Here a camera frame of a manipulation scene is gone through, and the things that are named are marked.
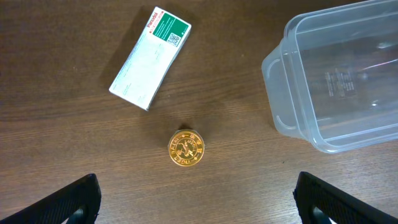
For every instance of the clear plastic container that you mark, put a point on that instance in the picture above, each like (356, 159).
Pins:
(332, 80)

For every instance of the gold lid balm jar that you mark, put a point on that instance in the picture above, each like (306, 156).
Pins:
(186, 147)

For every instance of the white green medicine box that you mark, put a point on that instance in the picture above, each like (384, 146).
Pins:
(154, 52)

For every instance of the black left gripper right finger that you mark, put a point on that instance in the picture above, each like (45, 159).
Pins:
(319, 202)

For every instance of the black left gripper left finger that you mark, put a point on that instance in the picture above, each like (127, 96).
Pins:
(78, 202)

